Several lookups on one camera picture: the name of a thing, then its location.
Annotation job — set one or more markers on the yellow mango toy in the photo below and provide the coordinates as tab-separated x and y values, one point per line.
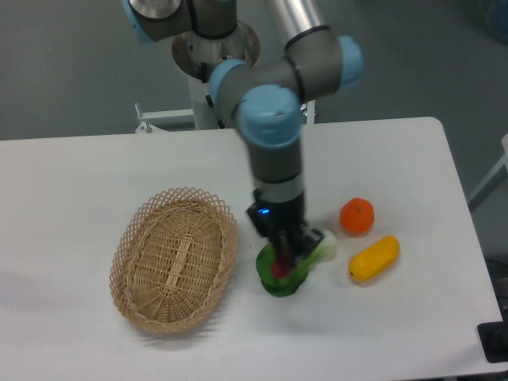
374	260

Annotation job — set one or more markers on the black box at table edge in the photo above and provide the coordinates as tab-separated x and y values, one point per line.
493	337

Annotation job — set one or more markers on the white frame at right edge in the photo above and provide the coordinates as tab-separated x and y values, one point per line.
492	179

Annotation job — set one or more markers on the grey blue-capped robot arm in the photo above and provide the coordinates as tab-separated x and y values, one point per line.
263	102

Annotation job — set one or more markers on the green bok choy toy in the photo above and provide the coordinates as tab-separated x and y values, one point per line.
284	287

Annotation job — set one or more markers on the orange tangerine toy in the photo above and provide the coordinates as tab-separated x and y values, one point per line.
357	216

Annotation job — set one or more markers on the oval woven wicker basket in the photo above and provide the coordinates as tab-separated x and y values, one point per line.
174	260

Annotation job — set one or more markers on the purple sweet potato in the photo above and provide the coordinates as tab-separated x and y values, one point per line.
283	270

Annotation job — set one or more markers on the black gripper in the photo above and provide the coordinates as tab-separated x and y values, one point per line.
273	219

